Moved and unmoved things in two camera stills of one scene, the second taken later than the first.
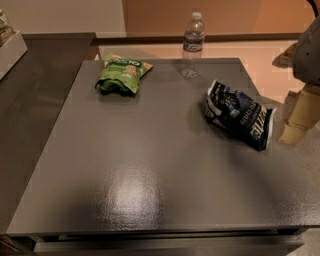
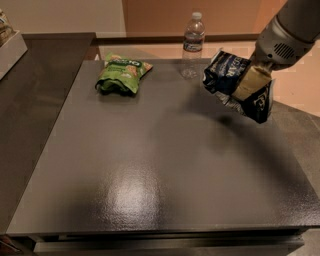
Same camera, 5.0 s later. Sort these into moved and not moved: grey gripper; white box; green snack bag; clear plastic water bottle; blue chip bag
Moved: grey gripper; blue chip bag
Not moved: green snack bag; clear plastic water bottle; white box
